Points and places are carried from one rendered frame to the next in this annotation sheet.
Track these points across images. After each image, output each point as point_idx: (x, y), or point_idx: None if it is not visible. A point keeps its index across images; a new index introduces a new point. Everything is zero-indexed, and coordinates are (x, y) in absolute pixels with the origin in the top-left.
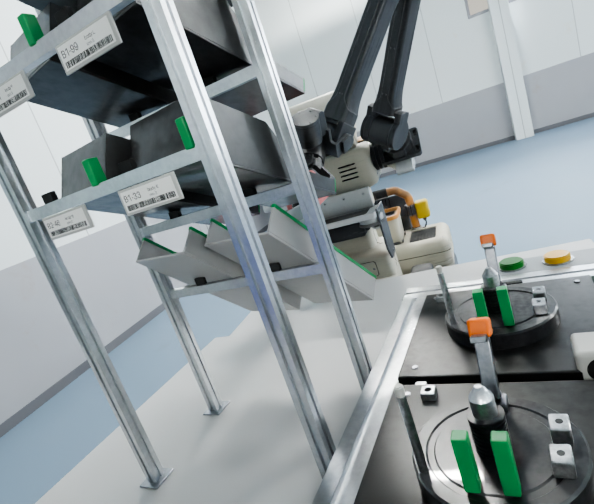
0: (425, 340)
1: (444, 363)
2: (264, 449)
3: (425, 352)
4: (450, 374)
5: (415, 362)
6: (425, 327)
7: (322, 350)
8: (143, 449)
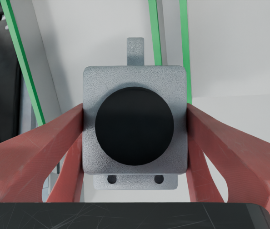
0: (3, 63)
1: None
2: (174, 13)
3: (2, 47)
4: None
5: (8, 33)
6: (4, 85)
7: (217, 169)
8: None
